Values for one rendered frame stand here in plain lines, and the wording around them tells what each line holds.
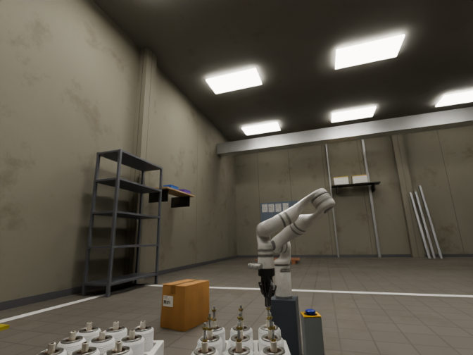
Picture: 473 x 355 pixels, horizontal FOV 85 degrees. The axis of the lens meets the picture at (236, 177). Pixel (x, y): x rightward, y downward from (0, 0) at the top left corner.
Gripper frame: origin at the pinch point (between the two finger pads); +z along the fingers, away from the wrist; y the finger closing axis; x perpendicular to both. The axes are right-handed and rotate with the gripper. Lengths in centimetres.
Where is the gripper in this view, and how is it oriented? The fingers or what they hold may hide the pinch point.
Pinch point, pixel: (267, 301)
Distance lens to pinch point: 126.2
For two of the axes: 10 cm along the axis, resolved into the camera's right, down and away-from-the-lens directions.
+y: -3.7, 2.3, 9.0
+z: 0.3, 9.7, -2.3
